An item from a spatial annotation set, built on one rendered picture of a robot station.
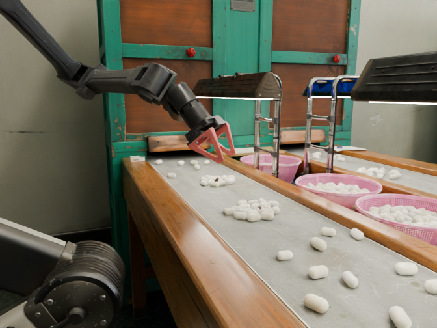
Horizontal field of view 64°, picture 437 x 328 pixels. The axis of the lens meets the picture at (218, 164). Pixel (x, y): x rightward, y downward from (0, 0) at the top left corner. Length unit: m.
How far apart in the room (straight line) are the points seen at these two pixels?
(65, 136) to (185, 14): 1.20
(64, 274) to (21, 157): 1.98
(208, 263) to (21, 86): 2.04
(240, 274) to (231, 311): 0.10
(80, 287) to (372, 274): 0.49
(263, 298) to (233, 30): 1.45
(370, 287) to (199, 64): 1.32
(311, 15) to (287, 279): 1.61
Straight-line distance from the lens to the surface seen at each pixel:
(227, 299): 0.53
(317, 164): 1.50
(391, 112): 3.72
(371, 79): 0.64
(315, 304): 0.56
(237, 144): 1.80
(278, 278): 0.64
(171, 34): 1.70
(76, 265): 0.60
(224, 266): 0.62
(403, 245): 0.78
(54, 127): 2.48
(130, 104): 1.65
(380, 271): 0.71
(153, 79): 0.82
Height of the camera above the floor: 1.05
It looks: 11 degrees down
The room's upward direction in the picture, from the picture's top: straight up
